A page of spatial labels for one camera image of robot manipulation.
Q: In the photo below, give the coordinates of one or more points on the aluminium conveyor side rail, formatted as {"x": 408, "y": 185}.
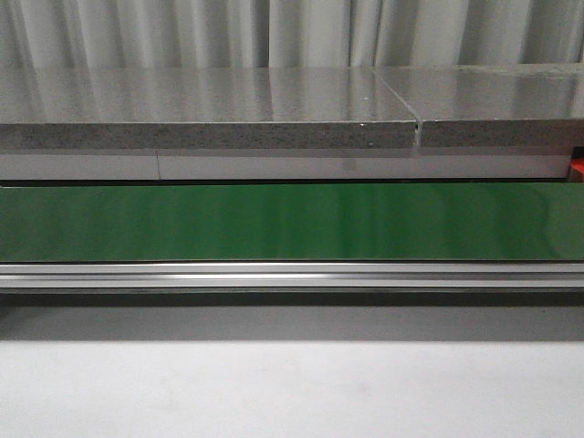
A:
{"x": 200, "y": 276}

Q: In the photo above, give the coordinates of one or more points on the grey pleated curtain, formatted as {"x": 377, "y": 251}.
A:
{"x": 281, "y": 34}

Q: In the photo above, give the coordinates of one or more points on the red object behind counter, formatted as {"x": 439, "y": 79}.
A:
{"x": 576, "y": 170}

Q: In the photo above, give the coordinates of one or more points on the grey stone counter slab right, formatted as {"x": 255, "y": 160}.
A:
{"x": 537, "y": 106}

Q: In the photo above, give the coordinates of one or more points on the grey stone counter slab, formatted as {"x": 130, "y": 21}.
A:
{"x": 201, "y": 109}
{"x": 537, "y": 106}

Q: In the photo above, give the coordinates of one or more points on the white counter base panel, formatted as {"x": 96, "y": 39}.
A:
{"x": 37, "y": 165}

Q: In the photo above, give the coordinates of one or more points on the green conveyor belt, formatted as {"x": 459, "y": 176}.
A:
{"x": 313, "y": 221}

